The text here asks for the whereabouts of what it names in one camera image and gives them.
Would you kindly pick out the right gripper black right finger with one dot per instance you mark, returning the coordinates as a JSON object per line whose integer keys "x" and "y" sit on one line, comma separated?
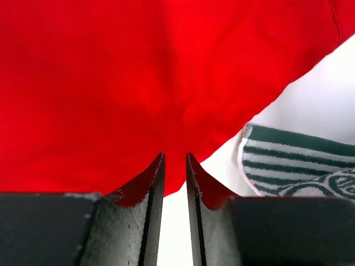
{"x": 228, "y": 229}

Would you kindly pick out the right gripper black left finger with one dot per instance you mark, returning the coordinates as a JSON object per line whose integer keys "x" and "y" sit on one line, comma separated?
{"x": 121, "y": 228}

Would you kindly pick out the red trousers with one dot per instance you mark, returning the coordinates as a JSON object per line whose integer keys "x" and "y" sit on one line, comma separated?
{"x": 92, "y": 91}

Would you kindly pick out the green white striped garment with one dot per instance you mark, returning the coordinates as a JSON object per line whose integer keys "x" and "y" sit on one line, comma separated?
{"x": 281, "y": 163}

